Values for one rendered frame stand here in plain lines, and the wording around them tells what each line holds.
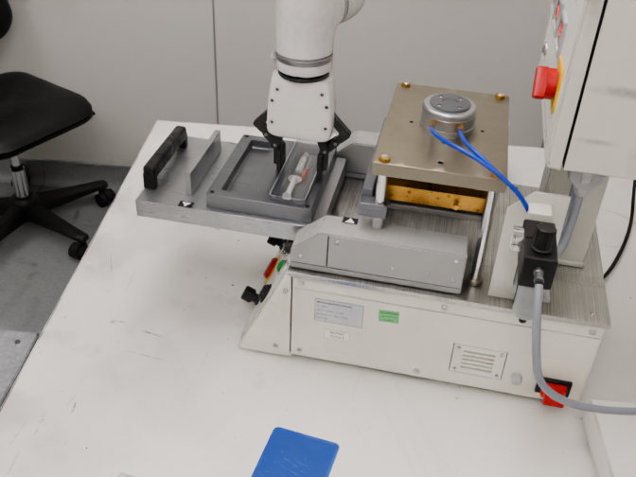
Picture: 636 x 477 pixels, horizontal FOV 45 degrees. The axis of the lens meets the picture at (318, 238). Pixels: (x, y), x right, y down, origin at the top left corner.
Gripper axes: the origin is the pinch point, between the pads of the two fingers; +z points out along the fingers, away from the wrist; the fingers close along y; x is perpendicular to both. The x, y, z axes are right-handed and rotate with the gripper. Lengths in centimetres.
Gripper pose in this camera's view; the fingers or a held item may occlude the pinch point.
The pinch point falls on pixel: (300, 161)
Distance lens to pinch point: 121.3
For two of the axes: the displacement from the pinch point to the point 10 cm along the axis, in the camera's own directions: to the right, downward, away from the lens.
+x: 2.1, -5.6, 8.0
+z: -0.4, 8.1, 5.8
